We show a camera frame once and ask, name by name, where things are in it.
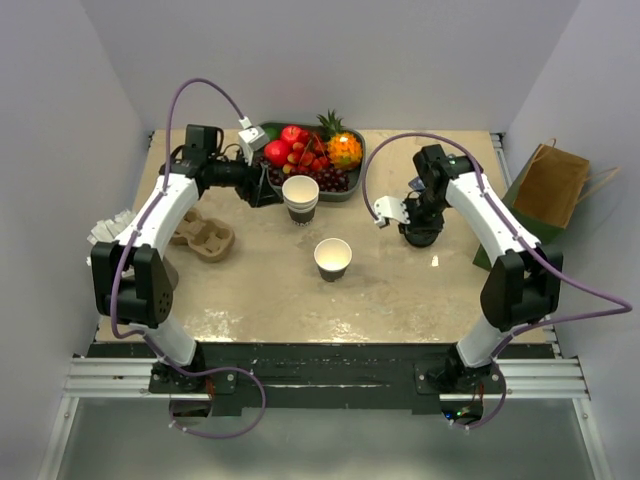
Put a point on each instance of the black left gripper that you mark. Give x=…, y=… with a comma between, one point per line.
x=257, y=189

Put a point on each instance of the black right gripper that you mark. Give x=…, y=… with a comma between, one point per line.
x=409, y=202

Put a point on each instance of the pulp cup carrier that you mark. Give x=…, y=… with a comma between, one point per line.
x=210, y=239

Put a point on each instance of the black paper coffee cup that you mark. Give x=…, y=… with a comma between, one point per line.
x=332, y=257

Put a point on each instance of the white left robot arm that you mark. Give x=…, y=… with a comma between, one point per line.
x=131, y=282

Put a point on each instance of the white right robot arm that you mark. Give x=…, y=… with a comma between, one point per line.
x=518, y=291

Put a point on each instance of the dark purple grape bunch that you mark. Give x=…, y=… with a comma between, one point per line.
x=275, y=174

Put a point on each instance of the blue card packet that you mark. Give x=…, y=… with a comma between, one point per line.
x=416, y=184

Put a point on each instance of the stack of black lids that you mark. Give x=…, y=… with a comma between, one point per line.
x=422, y=235

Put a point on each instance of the red apple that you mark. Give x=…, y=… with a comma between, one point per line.
x=293, y=134
x=277, y=152

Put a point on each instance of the stack of paper cups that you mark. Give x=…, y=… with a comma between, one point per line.
x=300, y=196

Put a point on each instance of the green lime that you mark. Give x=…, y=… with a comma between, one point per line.
x=272, y=133

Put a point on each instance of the red lychee bunch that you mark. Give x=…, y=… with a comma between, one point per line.
x=305, y=158

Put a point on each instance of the dark grey fruit tray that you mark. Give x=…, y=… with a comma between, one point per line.
x=317, y=134

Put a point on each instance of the orange pineapple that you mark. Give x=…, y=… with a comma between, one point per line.
x=345, y=151

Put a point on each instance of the white wrapped straws bundle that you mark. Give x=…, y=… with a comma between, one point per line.
x=107, y=230

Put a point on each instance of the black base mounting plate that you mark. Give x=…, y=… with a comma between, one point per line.
x=231, y=374

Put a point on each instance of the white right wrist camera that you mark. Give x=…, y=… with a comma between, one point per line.
x=387, y=209

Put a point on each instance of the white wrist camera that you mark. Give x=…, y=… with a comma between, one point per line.
x=251, y=141
x=387, y=209

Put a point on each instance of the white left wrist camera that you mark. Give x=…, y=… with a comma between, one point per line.
x=251, y=141

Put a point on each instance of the aluminium frame rail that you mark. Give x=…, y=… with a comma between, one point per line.
x=106, y=378

